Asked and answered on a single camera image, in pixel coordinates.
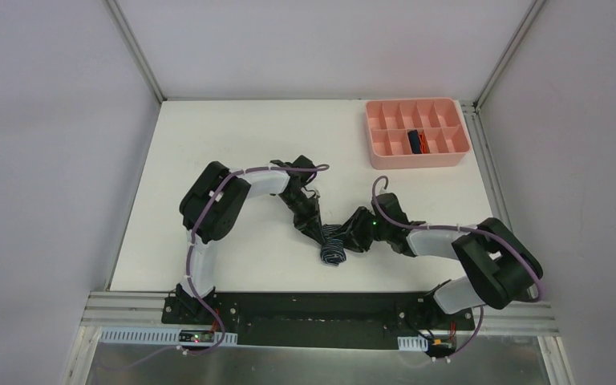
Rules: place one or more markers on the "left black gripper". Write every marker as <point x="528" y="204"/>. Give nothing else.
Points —
<point x="308" y="221"/>

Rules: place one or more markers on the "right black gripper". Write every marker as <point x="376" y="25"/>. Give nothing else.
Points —
<point x="354" y="232"/>

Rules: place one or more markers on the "striped blue underwear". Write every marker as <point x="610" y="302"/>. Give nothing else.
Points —
<point x="332" y="252"/>

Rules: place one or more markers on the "navy orange underwear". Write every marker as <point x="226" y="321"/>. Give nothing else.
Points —
<point x="417" y="142"/>

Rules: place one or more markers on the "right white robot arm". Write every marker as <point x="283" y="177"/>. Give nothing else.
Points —
<point x="498" y="269"/>

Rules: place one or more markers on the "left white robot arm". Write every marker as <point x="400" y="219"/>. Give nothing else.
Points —
<point x="212" y="206"/>

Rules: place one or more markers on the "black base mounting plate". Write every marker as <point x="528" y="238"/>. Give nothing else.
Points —
<point x="369" y="321"/>

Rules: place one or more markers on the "pink divided organizer tray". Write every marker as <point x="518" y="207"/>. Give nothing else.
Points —
<point x="388" y="121"/>

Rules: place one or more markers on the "right white cable duct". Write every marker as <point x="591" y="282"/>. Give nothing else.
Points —
<point x="413" y="343"/>

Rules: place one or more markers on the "white cable duct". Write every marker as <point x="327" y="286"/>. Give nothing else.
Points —
<point x="167" y="337"/>
<point x="413" y="343"/>

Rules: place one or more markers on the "left white cable duct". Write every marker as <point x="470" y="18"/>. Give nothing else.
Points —
<point x="167" y="337"/>

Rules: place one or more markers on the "aluminium frame rail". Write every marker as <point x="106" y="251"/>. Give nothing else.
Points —
<point x="117" y="308"/>

